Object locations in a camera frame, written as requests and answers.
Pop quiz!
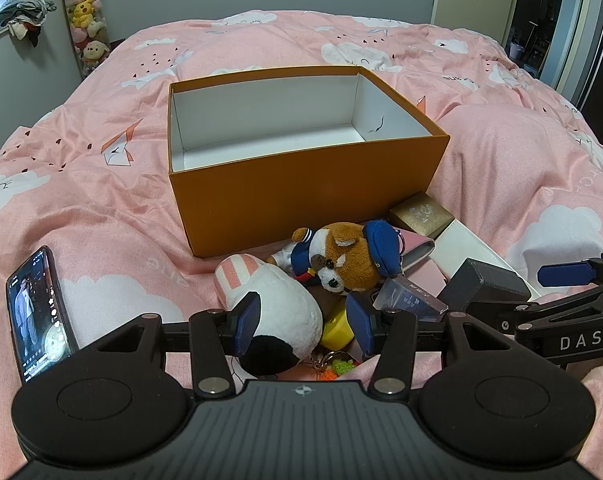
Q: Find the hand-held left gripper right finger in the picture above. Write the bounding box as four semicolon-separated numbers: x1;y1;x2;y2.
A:
346;292;519;401

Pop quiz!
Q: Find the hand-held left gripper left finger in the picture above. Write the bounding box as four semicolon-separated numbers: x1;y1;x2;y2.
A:
82;292;261;400

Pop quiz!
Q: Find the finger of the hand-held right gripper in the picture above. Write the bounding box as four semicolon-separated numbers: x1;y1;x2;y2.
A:
537;251;603;287
465;282;603;363

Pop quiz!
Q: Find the yellow round plastic case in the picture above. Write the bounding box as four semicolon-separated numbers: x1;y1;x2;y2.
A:
321;305;355;348

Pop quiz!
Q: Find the white pink-striped plush toy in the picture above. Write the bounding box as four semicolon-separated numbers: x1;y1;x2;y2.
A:
214;254;325;378

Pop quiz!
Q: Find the orange crochet keychain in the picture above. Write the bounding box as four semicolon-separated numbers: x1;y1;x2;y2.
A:
311;352;359;378

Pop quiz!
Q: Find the blue photo card pack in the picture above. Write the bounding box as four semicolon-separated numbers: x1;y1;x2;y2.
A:
373;277;449;323

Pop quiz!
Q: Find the red panda sailor plush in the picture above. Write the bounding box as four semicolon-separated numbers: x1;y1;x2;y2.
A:
266;220;407;296

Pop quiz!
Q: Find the dark grey box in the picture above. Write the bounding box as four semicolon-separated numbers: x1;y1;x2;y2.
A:
439;258;532;317

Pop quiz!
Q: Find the white box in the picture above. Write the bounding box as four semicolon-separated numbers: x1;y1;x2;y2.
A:
429;217;547;302

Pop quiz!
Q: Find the pink card holder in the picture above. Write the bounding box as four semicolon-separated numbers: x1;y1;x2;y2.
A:
396;227;437;276

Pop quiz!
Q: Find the small gold box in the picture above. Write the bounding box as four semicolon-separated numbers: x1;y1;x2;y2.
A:
389;191;455;241

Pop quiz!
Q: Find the orange cardboard box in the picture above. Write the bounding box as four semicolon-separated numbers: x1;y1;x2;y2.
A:
168;65;451;259

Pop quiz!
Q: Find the pink cloud-print blanket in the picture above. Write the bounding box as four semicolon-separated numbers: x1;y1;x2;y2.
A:
0;9;603;480

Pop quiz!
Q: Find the black smartphone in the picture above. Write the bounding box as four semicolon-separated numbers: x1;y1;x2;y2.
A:
6;246;81;386

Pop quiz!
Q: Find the sliding glass door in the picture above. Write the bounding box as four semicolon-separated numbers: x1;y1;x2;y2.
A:
501;0;603;111

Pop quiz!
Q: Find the tube of plush toys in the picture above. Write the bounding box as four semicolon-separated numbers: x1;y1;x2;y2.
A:
56;0;111;79

